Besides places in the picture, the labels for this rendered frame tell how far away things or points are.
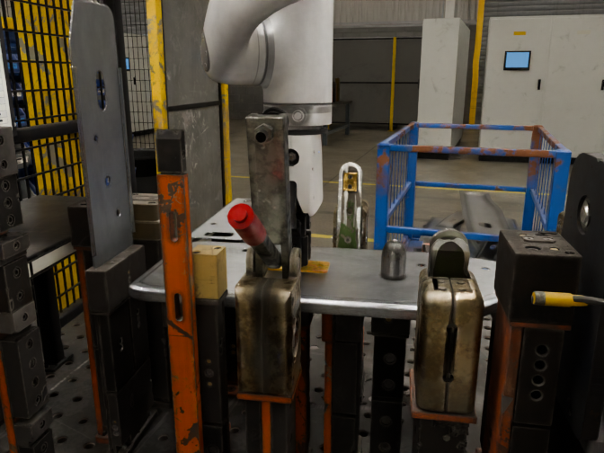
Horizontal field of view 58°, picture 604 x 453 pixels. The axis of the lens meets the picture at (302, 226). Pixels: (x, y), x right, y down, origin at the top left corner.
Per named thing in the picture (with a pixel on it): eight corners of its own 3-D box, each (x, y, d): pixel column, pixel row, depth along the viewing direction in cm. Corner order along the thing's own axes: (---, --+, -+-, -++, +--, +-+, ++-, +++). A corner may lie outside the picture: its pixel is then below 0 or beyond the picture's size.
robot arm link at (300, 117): (326, 105, 62) (326, 132, 63) (335, 102, 70) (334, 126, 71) (254, 104, 63) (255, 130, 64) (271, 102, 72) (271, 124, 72)
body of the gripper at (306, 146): (322, 124, 62) (321, 219, 65) (332, 118, 72) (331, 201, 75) (258, 123, 63) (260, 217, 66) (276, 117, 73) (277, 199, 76)
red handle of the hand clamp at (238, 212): (295, 253, 58) (266, 202, 44) (293, 273, 58) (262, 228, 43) (257, 251, 59) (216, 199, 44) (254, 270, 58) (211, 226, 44)
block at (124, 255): (158, 414, 92) (145, 244, 83) (125, 463, 80) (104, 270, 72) (141, 413, 92) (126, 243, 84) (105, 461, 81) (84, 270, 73)
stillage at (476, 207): (403, 259, 381) (410, 121, 355) (526, 271, 357) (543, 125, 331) (369, 335, 271) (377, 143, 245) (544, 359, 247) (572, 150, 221)
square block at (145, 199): (188, 384, 101) (176, 193, 91) (171, 409, 93) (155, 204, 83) (147, 380, 102) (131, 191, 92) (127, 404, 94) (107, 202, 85)
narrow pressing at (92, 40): (137, 244, 83) (116, 6, 74) (97, 270, 72) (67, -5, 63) (133, 244, 83) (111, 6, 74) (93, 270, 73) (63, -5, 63)
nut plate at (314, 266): (330, 263, 74) (330, 255, 73) (326, 273, 70) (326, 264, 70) (269, 260, 75) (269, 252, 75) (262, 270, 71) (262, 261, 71)
